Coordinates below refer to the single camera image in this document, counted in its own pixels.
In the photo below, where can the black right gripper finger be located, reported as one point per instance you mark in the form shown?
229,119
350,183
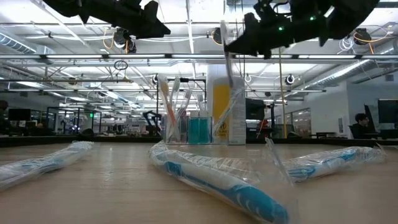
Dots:
248,43

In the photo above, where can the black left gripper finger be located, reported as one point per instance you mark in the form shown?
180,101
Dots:
150,25

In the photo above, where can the pale toothbrush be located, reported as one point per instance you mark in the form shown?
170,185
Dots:
176,87

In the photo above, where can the blue white toothbrush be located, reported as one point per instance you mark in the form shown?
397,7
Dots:
217,183
323,161
46,161
227,115

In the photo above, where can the clear acrylic organizer box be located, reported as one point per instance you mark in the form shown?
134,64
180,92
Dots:
174,137

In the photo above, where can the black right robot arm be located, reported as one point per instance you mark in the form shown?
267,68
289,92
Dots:
351,15

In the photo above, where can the black background robot arm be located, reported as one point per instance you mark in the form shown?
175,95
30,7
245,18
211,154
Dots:
152,119

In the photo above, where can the dark computer monitor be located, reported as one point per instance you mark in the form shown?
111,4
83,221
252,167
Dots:
19,114
388,110
255,109

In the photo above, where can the white yellow wipes canister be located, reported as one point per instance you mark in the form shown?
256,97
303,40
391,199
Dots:
240,124

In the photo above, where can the person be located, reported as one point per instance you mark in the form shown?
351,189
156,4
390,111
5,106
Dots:
360,126

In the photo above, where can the black background cell frame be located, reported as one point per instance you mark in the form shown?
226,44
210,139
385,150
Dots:
74,109

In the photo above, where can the black aluminium table frame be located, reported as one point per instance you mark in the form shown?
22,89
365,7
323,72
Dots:
46,140

